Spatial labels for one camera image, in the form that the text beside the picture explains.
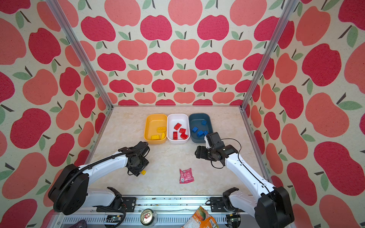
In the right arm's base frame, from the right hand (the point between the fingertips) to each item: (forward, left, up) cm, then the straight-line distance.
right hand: (203, 153), depth 83 cm
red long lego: (+16, +20, -9) cm, 27 cm away
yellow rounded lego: (+13, +34, -9) cm, 37 cm away
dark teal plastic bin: (+28, +1, -9) cm, 30 cm away
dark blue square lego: (+30, -1, -8) cm, 31 cm away
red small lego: (+21, +15, -9) cm, 27 cm away
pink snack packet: (-12, +9, -8) cm, 17 cm away
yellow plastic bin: (+20, +35, -8) cm, 41 cm away
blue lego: (+19, +2, -8) cm, 21 cm away
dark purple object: (-40, +56, -6) cm, 69 cm away
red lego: (+25, +19, -9) cm, 33 cm away
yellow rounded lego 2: (+13, +28, -7) cm, 31 cm away
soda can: (-34, +24, +1) cm, 42 cm away
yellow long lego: (+20, +30, -8) cm, 37 cm away
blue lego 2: (+20, -3, -8) cm, 22 cm away
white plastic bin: (+30, +24, -8) cm, 39 cm away
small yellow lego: (-13, +34, -6) cm, 37 cm away
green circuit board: (-36, +44, -11) cm, 58 cm away
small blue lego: (+23, +6, -9) cm, 26 cm away
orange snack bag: (-32, 0, -8) cm, 33 cm away
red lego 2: (+16, +13, -9) cm, 23 cm away
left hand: (-9, +32, -9) cm, 35 cm away
